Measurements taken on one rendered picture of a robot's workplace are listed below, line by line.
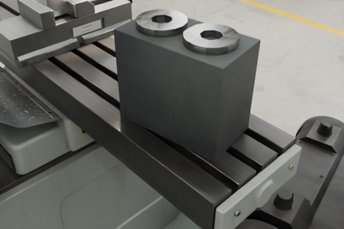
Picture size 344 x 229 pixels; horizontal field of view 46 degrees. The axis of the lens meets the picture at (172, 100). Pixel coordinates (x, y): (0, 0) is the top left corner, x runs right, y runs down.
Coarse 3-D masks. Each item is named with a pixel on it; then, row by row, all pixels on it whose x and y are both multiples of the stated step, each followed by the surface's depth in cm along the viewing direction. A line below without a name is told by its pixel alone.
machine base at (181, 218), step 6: (180, 216) 152; (186, 216) 152; (174, 222) 150; (180, 222) 150; (186, 222) 150; (192, 222) 150; (168, 228) 148; (174, 228) 148; (180, 228) 148; (186, 228) 148; (192, 228) 148; (198, 228) 148
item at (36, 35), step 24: (24, 0) 100; (96, 0) 112; (120, 0) 111; (0, 24) 99; (24, 24) 99; (48, 24) 96; (72, 24) 101; (96, 24) 106; (120, 24) 111; (0, 48) 100; (24, 48) 95; (48, 48) 99; (72, 48) 102
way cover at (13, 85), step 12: (0, 72) 107; (0, 84) 101; (12, 84) 102; (12, 96) 96; (24, 96) 98; (0, 108) 89; (12, 108) 91; (24, 108) 92; (36, 108) 93; (48, 108) 94; (0, 120) 81; (12, 120) 86; (24, 120) 88; (36, 120) 89; (48, 120) 89
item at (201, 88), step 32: (128, 32) 68; (160, 32) 66; (192, 32) 65; (224, 32) 65; (128, 64) 71; (160, 64) 66; (192, 64) 62; (224, 64) 59; (256, 64) 68; (128, 96) 75; (160, 96) 70; (192, 96) 65; (224, 96) 62; (160, 128) 74; (192, 128) 68; (224, 128) 67
